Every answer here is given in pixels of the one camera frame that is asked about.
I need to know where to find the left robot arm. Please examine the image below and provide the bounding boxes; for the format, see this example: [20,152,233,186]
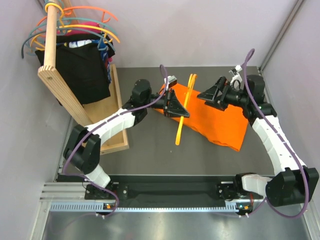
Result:
[63,76,190,199]

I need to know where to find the blue hanging garment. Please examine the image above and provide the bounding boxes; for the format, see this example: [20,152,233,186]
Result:
[97,39,112,84]

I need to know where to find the wooden rack base tray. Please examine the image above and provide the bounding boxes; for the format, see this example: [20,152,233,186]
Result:
[83,64,129,155]

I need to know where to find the orange trousers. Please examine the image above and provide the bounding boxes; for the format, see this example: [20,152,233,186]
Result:
[152,83,250,152]

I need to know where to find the pink hanging garment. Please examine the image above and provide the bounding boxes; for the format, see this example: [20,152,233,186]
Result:
[56,22,101,39]

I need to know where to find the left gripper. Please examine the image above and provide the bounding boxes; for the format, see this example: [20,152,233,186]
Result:
[142,87,190,118]

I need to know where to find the aluminium frame rail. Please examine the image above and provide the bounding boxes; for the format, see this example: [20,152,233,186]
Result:
[30,176,319,240]

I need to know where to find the teal hanger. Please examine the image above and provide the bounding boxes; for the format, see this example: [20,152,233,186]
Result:
[20,17,120,59]

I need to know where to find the corner aluminium profile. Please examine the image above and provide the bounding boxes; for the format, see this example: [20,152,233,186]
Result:
[257,0,306,74]

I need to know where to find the yellow hanger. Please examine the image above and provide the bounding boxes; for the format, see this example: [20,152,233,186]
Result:
[175,73,198,146]
[21,0,120,52]

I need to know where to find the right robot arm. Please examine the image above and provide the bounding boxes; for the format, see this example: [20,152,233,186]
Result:
[197,75,319,207]

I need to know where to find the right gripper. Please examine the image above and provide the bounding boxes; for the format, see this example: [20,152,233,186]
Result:
[197,76,250,112]

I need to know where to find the orange hanger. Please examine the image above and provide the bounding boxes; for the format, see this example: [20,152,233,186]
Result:
[36,6,119,27]

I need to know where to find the wooden rack pole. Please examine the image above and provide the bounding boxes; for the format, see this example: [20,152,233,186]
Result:
[37,0,95,126]

